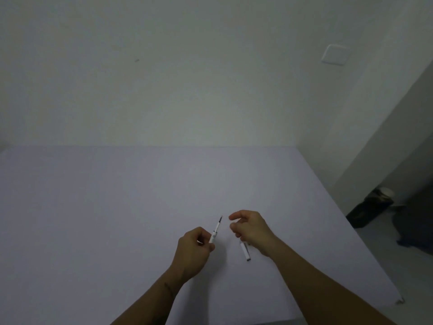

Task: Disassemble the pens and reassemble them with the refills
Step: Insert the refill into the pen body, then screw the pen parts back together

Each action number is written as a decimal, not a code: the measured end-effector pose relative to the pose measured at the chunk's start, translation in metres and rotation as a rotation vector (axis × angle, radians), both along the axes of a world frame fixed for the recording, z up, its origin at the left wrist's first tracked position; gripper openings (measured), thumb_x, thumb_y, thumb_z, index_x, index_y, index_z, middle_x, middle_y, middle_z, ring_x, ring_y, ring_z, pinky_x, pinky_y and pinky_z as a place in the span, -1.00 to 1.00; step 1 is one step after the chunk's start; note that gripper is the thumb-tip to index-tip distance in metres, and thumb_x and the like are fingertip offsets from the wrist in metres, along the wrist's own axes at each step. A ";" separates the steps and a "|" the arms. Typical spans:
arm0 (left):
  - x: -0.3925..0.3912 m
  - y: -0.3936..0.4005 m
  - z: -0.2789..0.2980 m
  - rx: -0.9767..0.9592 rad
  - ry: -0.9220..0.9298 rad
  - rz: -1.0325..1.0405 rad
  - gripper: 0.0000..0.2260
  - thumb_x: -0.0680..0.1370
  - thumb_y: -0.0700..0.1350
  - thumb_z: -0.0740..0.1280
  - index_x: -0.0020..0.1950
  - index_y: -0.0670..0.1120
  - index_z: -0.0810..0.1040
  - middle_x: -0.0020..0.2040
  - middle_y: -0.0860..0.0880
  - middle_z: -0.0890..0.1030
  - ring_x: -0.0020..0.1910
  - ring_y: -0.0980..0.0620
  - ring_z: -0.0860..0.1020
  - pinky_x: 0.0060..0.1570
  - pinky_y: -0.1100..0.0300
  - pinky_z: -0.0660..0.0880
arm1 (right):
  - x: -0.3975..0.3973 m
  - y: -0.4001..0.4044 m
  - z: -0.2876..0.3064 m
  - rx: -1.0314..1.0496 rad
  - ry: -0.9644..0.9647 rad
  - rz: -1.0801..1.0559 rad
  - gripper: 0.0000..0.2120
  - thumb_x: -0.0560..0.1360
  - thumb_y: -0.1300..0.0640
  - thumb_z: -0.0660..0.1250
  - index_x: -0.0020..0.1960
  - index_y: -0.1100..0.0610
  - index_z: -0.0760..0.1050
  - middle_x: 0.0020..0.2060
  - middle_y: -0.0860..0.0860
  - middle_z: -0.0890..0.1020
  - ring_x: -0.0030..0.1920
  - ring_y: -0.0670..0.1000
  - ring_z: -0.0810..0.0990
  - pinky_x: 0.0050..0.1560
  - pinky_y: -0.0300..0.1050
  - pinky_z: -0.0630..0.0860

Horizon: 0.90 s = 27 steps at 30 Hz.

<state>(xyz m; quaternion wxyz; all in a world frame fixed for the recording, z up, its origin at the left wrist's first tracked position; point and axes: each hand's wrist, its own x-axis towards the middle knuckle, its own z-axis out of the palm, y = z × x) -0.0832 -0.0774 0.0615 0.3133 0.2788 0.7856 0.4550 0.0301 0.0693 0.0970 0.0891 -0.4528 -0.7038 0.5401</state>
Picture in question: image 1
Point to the person's left hand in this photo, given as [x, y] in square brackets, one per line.
[191, 257]

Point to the person's right hand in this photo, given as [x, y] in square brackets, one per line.
[255, 231]

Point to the white pen cap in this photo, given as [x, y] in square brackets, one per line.
[245, 252]

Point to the white pen body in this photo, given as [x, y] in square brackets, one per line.
[214, 233]

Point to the person's left forearm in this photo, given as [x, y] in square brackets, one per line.
[149, 304]

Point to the person's right forearm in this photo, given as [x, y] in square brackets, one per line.
[321, 287]

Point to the black trash bin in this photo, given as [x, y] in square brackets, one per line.
[367, 209]

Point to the white wall switch plate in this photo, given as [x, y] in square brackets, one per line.
[335, 54]

